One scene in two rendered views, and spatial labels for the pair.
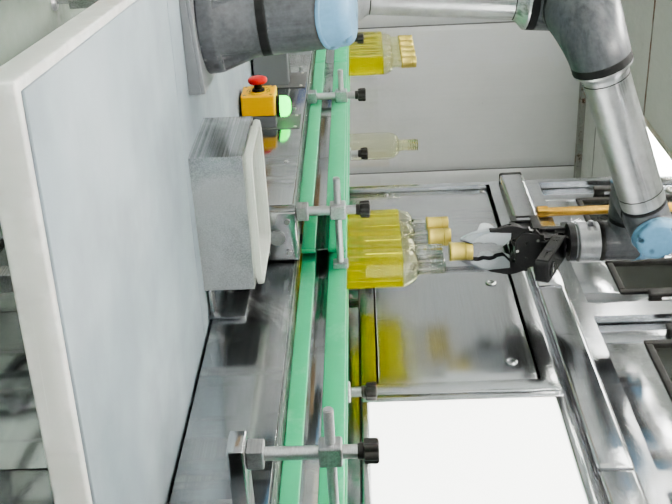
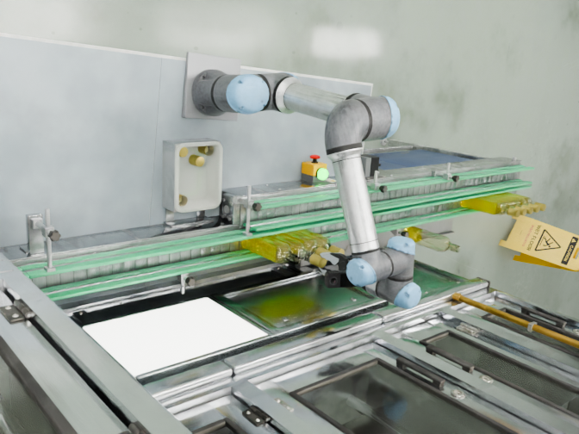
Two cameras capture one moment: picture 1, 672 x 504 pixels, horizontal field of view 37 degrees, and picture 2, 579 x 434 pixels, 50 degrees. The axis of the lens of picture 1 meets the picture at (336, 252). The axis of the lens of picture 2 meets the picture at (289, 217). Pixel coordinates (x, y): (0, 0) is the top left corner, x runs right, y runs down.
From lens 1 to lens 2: 1.56 m
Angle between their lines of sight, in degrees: 45
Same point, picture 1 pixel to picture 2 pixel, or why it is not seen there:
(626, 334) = (376, 351)
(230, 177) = (171, 152)
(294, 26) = (221, 95)
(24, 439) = not seen: hidden behind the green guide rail
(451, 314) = (308, 297)
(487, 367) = (272, 315)
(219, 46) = (197, 98)
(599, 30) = (331, 126)
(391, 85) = not seen: outside the picture
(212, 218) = (165, 171)
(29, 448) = not seen: hidden behind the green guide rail
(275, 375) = (134, 238)
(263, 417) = (102, 243)
